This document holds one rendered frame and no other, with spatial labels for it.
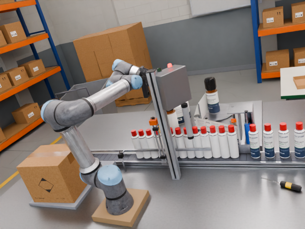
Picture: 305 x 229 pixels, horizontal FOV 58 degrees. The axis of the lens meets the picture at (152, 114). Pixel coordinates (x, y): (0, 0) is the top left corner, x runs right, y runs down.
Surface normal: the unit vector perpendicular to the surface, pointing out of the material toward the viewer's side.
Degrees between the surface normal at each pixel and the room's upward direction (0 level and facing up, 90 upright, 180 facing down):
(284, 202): 0
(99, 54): 90
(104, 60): 90
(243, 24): 90
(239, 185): 0
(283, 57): 90
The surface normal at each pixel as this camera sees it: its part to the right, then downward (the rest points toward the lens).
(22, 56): 0.90, -0.04
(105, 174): -0.12, -0.87
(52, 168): -0.27, 0.44
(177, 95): 0.57, 0.21
